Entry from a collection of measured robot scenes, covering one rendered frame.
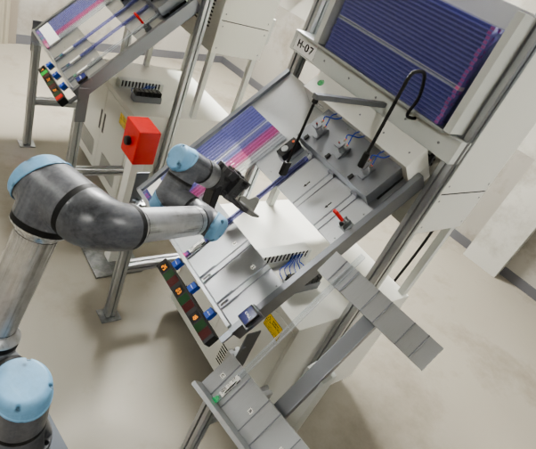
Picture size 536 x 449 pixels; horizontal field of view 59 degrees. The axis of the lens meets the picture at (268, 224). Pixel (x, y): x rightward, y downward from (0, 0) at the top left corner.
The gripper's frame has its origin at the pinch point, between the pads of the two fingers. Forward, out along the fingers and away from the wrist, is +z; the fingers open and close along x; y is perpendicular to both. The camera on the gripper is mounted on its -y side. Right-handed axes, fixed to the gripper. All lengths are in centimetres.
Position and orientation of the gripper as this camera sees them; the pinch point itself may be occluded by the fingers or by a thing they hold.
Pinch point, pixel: (245, 204)
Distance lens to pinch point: 152.7
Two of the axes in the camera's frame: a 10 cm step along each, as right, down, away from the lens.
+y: 6.7, -7.2, -1.7
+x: -5.4, -6.3, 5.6
